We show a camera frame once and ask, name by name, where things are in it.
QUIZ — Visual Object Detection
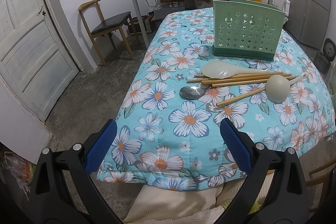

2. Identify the wooden chopstick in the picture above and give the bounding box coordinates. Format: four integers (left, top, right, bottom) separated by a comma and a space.
194, 72, 284, 80
202, 74, 292, 85
186, 72, 291, 84
212, 78, 269, 88
217, 87, 265, 107

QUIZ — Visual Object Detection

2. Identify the cream soup ladle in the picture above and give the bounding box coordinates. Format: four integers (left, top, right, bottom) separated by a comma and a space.
265, 73, 307, 103

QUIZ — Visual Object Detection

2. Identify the stainless steel spoon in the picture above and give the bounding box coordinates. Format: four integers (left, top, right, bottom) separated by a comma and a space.
179, 84, 211, 100

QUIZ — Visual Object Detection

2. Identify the white pearlescent rice paddle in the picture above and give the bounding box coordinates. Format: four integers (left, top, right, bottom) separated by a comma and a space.
201, 60, 269, 79

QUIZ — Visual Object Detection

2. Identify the floral blue quilt cover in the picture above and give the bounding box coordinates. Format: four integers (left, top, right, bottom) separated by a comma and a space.
97, 8, 335, 192

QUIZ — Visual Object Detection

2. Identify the cream knitted cloth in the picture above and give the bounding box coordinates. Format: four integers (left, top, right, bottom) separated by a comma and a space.
123, 170, 275, 224

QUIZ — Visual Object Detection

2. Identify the white panel door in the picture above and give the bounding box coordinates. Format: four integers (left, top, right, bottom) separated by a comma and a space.
1, 0, 79, 121

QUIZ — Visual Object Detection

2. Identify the green perforated utensil holder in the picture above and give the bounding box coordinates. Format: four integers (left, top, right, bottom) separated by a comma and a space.
213, 0, 285, 61

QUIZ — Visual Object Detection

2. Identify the black rice cooker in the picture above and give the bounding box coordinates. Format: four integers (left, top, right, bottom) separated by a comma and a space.
314, 38, 335, 75

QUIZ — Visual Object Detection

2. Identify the wooden chair black seat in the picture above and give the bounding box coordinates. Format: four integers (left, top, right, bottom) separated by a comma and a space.
78, 0, 139, 66

